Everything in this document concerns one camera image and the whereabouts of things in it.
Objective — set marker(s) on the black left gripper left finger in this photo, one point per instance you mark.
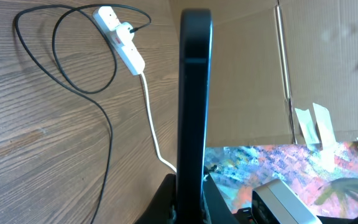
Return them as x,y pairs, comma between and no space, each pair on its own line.
161,209

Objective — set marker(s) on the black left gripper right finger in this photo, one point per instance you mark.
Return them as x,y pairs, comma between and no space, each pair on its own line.
216,208

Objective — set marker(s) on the Samsung Galaxy smartphone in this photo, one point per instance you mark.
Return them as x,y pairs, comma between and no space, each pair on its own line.
194,69

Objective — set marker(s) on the white charger adapter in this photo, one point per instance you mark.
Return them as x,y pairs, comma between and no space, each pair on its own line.
122,35

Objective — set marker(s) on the colourful painted sheet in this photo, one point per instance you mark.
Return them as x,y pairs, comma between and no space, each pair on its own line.
327,191

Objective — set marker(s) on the white power strip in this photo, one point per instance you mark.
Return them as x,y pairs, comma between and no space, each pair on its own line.
107,20

